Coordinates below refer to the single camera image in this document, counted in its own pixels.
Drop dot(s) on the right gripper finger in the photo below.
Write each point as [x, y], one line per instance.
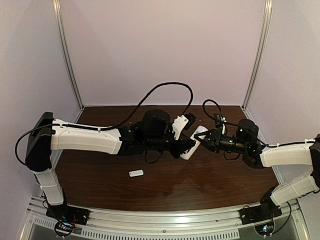
[206, 135]
[209, 145]

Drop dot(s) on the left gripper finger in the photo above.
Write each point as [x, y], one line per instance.
[187, 147]
[186, 140]

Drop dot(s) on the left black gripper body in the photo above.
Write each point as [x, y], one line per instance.
[176, 146]

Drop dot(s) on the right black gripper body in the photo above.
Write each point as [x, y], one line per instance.
[214, 140]

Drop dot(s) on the white battery cover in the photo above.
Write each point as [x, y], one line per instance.
[136, 173]

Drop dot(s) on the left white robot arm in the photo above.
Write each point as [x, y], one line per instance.
[54, 134]

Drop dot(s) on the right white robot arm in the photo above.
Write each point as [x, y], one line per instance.
[260, 155]

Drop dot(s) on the right circuit board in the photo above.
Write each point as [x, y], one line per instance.
[265, 229]

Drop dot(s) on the circuit board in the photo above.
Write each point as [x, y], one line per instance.
[63, 229]
[265, 229]

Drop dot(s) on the left circuit board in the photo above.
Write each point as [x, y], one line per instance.
[63, 229]

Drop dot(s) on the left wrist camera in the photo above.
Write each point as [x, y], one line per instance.
[182, 122]

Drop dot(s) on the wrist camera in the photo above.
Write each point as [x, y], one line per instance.
[182, 122]
[220, 121]

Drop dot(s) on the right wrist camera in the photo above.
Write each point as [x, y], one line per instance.
[220, 121]

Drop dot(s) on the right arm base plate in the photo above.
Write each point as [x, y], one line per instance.
[259, 213]

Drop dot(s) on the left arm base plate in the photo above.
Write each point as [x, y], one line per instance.
[70, 214]

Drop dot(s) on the left aluminium frame post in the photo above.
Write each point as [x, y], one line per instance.
[65, 52]

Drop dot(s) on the aluminium frame post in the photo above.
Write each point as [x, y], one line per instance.
[263, 37]
[65, 52]

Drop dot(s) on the right aluminium frame post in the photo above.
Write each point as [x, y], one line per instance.
[263, 37]

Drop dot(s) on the front aluminium rail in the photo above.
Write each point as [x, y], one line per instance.
[208, 224]

